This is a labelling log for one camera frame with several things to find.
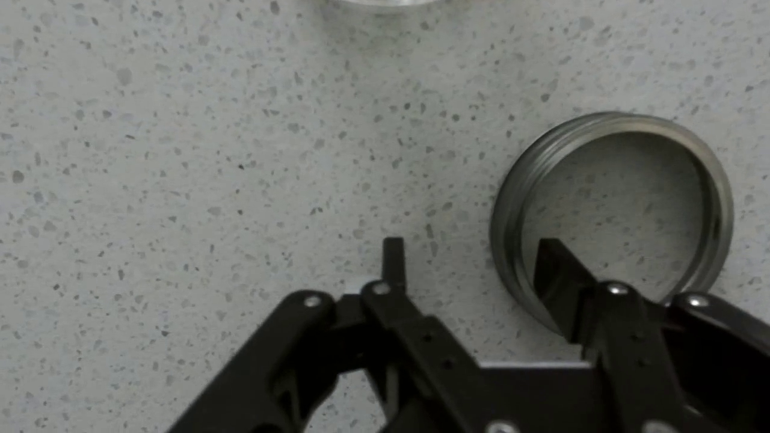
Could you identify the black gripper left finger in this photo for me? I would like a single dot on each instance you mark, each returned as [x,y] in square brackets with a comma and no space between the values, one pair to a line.
[295,359]

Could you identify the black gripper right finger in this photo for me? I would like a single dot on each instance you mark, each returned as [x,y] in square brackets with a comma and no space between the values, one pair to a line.
[696,365]

